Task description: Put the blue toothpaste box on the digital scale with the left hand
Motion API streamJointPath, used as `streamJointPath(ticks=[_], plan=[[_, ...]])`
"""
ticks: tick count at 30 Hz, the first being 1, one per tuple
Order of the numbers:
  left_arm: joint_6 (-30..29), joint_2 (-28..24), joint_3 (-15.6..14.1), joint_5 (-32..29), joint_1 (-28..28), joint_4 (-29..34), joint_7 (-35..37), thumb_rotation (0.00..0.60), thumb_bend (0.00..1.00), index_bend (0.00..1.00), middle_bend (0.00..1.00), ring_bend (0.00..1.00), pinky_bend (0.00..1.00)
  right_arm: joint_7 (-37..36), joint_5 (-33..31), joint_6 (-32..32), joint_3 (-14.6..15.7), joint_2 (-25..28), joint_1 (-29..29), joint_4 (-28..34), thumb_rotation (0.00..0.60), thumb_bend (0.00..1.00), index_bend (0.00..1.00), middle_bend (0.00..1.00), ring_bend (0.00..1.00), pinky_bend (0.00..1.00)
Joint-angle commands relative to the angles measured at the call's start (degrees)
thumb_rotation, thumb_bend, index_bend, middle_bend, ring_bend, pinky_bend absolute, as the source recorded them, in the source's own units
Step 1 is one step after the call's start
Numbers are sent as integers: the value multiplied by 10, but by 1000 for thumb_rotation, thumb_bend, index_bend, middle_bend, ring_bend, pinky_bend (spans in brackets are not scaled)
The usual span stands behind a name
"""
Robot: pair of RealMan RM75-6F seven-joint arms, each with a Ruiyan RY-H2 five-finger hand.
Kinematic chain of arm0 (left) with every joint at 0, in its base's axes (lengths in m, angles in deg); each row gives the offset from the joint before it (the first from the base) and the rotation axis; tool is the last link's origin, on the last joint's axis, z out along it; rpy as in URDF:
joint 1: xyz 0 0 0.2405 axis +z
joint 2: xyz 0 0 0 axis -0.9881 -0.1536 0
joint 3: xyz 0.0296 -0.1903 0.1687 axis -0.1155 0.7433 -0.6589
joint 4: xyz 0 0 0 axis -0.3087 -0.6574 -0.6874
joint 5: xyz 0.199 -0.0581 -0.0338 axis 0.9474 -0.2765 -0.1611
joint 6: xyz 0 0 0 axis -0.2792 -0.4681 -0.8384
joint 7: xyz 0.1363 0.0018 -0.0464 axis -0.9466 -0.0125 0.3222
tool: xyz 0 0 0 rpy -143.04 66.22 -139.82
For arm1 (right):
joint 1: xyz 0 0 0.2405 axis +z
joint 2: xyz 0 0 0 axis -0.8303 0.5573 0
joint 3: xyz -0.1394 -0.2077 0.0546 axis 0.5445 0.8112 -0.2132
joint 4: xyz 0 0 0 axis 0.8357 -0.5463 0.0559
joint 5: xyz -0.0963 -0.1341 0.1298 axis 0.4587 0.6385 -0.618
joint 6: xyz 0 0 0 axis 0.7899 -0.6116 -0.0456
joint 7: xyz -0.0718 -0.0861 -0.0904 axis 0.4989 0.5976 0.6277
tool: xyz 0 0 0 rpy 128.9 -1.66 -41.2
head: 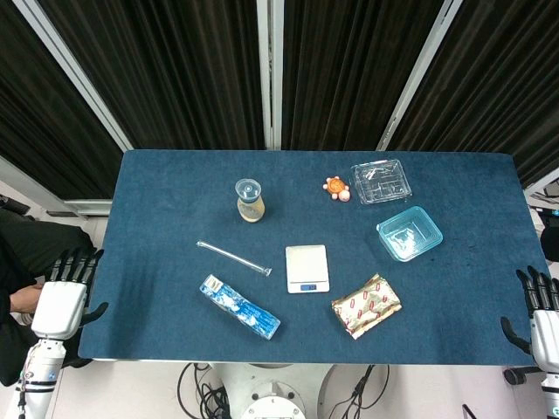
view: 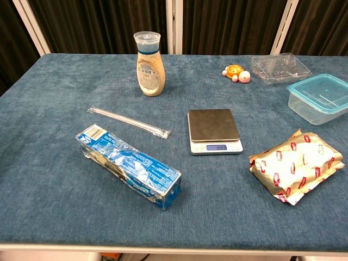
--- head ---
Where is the orange pink turtle toy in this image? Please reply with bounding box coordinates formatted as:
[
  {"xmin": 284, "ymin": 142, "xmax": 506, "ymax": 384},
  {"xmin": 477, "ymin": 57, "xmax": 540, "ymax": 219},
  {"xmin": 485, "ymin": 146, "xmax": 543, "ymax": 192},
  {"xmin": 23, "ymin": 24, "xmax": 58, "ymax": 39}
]
[{"xmin": 322, "ymin": 175, "xmax": 351, "ymax": 203}]

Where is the black pleated curtain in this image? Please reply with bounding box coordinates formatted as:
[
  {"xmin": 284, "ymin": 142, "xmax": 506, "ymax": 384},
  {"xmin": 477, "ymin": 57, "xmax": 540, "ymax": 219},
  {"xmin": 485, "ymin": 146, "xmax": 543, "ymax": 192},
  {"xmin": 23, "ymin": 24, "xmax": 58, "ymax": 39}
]
[
  {"xmin": 0, "ymin": 0, "xmax": 125, "ymax": 200},
  {"xmin": 387, "ymin": 0, "xmax": 559, "ymax": 189},
  {"xmin": 37, "ymin": 0, "xmax": 266, "ymax": 151},
  {"xmin": 281, "ymin": 0, "xmax": 447, "ymax": 151}
]

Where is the black floor cable bundle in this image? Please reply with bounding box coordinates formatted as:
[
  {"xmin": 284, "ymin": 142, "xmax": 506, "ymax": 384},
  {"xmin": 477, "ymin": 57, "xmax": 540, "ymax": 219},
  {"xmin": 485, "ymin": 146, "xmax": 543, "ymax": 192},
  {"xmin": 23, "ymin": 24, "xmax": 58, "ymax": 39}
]
[{"xmin": 176, "ymin": 362, "xmax": 229, "ymax": 419}]

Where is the person in black clothing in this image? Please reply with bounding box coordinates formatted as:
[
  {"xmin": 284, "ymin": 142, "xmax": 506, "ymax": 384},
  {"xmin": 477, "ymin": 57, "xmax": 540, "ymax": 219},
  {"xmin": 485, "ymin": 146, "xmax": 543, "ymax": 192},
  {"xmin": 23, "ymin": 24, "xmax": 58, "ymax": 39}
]
[{"xmin": 0, "ymin": 208, "xmax": 97, "ymax": 388}]

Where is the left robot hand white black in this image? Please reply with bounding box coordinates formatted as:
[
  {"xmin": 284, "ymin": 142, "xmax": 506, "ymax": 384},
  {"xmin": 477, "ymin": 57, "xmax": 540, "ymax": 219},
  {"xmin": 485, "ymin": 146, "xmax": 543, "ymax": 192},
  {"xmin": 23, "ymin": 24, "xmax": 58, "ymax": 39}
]
[{"xmin": 31, "ymin": 247, "xmax": 109, "ymax": 340}]

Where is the white frame post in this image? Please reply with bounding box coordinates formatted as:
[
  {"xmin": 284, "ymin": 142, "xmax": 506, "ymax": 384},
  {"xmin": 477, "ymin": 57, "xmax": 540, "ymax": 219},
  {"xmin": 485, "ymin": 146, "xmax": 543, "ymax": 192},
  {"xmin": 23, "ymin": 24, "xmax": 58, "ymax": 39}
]
[
  {"xmin": 11, "ymin": 0, "xmax": 134, "ymax": 152},
  {"xmin": 376, "ymin": 0, "xmax": 465, "ymax": 152},
  {"xmin": 256, "ymin": 0, "xmax": 285, "ymax": 151}
]

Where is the blue white snack box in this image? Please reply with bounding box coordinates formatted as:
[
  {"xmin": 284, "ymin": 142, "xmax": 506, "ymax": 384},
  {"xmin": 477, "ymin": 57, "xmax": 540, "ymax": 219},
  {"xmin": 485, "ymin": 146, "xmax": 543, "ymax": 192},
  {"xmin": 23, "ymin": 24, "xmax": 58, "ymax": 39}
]
[{"xmin": 199, "ymin": 273, "xmax": 281, "ymax": 340}]

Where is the teal rimmed plastic container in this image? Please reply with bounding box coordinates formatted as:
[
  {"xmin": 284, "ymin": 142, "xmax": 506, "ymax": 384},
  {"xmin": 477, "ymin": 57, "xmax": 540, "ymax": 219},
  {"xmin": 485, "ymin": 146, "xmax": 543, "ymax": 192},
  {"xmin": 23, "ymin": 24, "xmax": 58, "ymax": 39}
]
[{"xmin": 376, "ymin": 205, "xmax": 444, "ymax": 263}]

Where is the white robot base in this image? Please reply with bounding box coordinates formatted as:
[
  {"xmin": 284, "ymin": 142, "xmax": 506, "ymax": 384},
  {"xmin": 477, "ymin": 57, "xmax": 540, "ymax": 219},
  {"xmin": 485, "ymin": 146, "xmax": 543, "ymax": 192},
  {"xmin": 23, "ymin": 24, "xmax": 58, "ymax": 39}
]
[{"xmin": 217, "ymin": 363, "xmax": 340, "ymax": 419}]

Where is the gold red foil package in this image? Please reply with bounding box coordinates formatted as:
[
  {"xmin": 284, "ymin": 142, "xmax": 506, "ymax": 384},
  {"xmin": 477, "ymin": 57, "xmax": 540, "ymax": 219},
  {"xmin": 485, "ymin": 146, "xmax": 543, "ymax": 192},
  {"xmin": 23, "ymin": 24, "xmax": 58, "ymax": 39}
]
[{"xmin": 331, "ymin": 273, "xmax": 403, "ymax": 340}]

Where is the silver digital kitchen scale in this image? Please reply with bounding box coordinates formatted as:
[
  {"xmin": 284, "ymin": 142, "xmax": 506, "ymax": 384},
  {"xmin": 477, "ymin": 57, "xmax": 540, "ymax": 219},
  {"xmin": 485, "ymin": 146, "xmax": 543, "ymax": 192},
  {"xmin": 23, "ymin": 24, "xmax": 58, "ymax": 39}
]
[{"xmin": 285, "ymin": 244, "xmax": 331, "ymax": 294}]

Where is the black chair base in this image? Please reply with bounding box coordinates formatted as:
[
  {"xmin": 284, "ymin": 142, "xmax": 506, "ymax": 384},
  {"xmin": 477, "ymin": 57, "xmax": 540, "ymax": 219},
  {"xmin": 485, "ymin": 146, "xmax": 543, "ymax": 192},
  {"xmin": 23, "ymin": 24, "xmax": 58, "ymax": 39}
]
[{"xmin": 502, "ymin": 365, "xmax": 542, "ymax": 386}]

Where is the wrapped transparent straw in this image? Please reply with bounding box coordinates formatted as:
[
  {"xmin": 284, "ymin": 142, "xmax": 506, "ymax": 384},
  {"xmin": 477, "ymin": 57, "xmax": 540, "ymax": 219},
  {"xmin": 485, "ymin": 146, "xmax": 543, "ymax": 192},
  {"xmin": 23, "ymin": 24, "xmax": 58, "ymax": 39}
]
[{"xmin": 196, "ymin": 239, "xmax": 273, "ymax": 277}]

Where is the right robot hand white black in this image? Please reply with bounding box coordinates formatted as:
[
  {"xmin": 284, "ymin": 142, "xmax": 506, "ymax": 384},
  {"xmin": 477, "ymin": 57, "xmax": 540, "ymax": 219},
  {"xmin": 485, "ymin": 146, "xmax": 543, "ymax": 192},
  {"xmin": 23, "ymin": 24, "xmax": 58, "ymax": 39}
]
[{"xmin": 500, "ymin": 264, "xmax": 559, "ymax": 367}]

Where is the small glass jar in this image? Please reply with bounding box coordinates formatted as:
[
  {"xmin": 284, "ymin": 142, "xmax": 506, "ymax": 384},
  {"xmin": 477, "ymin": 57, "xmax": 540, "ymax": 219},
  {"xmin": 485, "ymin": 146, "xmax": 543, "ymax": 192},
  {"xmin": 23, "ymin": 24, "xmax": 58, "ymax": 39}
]
[{"xmin": 234, "ymin": 178, "xmax": 266, "ymax": 224}]

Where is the clear plastic clamshell box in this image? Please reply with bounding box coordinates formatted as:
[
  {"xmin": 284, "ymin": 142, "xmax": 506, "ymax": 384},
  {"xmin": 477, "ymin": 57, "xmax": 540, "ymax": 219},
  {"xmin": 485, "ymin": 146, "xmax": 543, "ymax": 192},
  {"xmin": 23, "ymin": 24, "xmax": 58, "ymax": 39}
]
[{"xmin": 350, "ymin": 159, "xmax": 413, "ymax": 206}]

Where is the blue table cloth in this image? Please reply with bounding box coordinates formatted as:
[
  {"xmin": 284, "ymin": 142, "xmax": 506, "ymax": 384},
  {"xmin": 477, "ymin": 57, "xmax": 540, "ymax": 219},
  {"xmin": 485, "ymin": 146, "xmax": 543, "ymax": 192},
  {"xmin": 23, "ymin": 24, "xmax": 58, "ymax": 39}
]
[{"xmin": 77, "ymin": 149, "xmax": 552, "ymax": 367}]

